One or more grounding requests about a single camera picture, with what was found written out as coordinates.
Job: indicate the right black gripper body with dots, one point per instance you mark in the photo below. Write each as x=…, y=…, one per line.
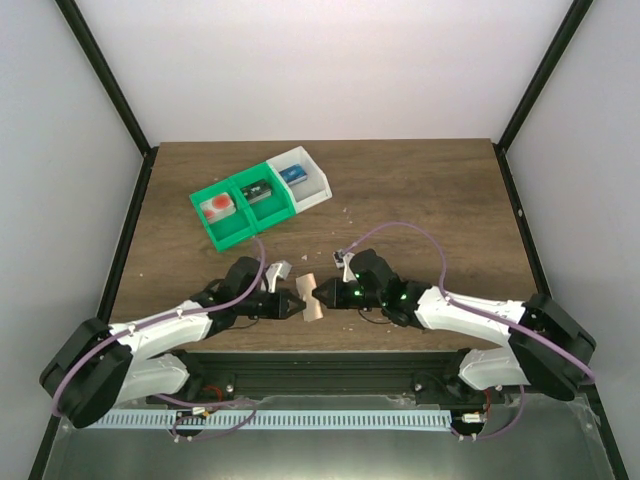
x=348, y=301

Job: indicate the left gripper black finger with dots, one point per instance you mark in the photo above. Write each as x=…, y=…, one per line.
x=295, y=309
x=295, y=301

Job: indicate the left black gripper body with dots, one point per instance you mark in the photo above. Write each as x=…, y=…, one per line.
x=275, y=311

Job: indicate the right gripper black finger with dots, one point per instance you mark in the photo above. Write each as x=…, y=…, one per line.
x=328, y=287
x=324, y=299

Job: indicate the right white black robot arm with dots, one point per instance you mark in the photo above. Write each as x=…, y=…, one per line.
x=536, y=342

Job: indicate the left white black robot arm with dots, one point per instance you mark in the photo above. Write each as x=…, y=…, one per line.
x=102, y=365

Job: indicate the white red card stack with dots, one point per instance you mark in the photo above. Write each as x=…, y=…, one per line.
x=218, y=207

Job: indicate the black card stack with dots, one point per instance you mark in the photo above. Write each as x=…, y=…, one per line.
x=257, y=191

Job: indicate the blue card stack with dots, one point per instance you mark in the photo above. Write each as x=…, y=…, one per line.
x=293, y=174

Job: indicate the left green plastic bin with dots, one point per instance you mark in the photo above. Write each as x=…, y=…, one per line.
x=230, y=231

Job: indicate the green plastic bin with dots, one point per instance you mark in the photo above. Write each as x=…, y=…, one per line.
x=230, y=231
x=271, y=211

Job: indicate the middle green plastic bin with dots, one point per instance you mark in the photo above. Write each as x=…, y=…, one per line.
x=271, y=211

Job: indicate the white plastic bin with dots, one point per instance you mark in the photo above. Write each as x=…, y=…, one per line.
x=310, y=193

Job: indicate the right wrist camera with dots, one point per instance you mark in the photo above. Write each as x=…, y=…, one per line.
x=342, y=260

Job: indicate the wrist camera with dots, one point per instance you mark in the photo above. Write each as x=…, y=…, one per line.
x=278, y=270
x=342, y=260

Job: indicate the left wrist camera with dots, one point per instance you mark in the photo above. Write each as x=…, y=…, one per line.
x=278, y=270

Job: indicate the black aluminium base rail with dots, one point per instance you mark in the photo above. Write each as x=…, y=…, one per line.
x=426, y=377

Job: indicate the light blue slotted cable duct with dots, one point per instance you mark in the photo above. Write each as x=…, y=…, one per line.
x=307, y=420

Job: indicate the left black frame post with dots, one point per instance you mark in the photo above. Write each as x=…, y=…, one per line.
x=75, y=19

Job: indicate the black frame post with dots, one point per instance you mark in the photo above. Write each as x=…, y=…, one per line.
x=572, y=20
x=75, y=19

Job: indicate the right black frame post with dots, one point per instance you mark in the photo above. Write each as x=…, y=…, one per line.
x=572, y=20

